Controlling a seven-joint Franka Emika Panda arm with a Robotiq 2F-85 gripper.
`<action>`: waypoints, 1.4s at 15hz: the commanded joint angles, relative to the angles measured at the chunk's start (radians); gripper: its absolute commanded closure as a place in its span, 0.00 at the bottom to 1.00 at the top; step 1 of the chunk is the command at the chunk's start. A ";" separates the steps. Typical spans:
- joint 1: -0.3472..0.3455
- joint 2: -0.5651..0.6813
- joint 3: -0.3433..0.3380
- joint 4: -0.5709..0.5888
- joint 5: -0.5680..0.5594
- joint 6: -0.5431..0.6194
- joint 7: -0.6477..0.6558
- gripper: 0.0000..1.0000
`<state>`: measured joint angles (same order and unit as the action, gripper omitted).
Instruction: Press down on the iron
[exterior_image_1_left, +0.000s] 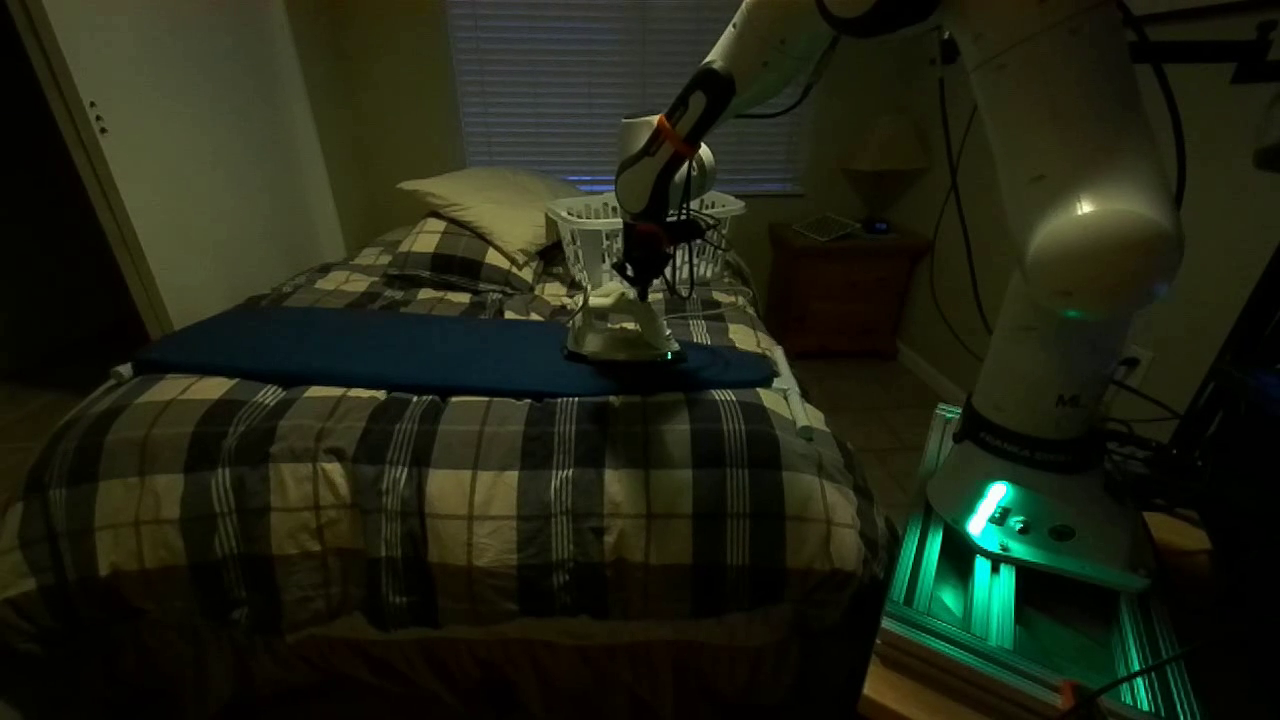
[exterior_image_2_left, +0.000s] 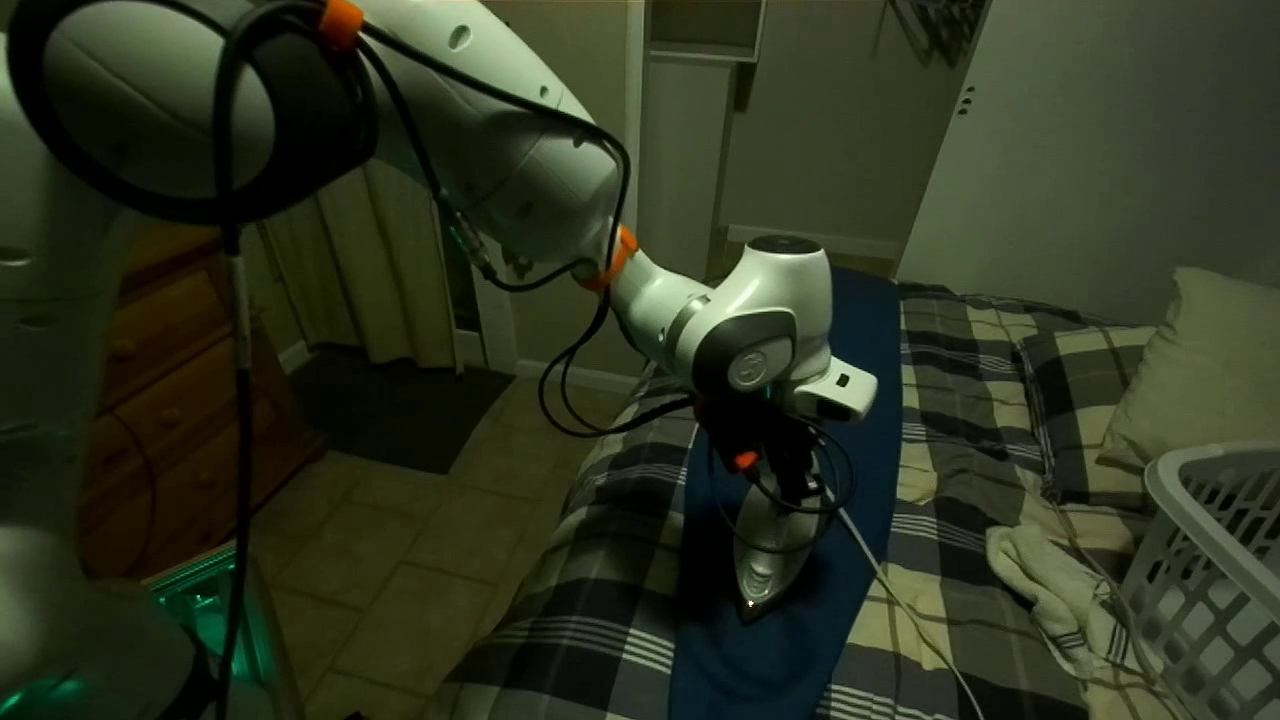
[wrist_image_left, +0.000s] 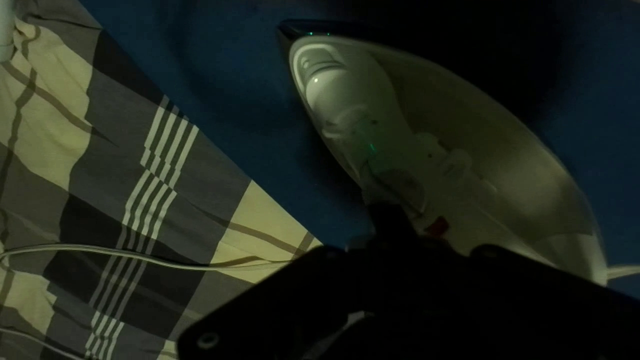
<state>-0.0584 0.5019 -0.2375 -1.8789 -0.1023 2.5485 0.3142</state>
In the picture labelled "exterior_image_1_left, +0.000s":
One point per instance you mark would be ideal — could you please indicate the dark bed base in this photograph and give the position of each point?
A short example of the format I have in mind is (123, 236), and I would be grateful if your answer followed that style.
(443, 664)

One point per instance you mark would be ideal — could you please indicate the wooden nightstand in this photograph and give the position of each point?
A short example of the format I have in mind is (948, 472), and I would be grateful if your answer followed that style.
(843, 287)

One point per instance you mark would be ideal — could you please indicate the white door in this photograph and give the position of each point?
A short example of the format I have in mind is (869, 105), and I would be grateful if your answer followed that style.
(200, 145)

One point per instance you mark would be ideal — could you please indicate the white plastic laundry basket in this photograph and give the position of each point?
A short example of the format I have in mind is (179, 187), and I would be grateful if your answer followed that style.
(587, 244)

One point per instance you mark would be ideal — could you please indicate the black overhead bar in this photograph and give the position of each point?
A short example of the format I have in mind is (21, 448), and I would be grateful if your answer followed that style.
(1204, 54)

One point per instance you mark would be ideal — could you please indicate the plaid pillow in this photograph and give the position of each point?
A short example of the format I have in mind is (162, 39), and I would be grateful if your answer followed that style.
(455, 253)

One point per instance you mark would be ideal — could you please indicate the window blinds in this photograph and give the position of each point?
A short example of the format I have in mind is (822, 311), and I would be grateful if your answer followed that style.
(561, 84)

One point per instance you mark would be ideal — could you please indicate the robot stand with green light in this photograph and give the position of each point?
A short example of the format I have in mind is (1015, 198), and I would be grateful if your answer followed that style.
(1027, 575)

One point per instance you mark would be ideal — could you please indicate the plaid bed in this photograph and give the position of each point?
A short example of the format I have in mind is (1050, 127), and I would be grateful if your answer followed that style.
(443, 483)

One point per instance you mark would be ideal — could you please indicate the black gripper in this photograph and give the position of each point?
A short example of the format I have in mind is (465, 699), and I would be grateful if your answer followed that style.
(658, 236)

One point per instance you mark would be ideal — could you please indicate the beige pillow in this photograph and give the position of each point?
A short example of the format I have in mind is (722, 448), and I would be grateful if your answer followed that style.
(499, 207)

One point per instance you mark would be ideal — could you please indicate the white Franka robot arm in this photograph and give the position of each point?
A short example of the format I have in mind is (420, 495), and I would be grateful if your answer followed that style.
(1066, 133)

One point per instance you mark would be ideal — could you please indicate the table lamp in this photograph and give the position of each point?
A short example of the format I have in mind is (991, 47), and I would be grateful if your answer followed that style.
(881, 174)

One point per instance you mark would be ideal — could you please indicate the blue ironing pad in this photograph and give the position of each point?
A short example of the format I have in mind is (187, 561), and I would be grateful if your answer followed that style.
(403, 351)

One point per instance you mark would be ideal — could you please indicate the white clothes iron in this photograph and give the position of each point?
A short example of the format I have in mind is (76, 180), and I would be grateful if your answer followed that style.
(617, 340)

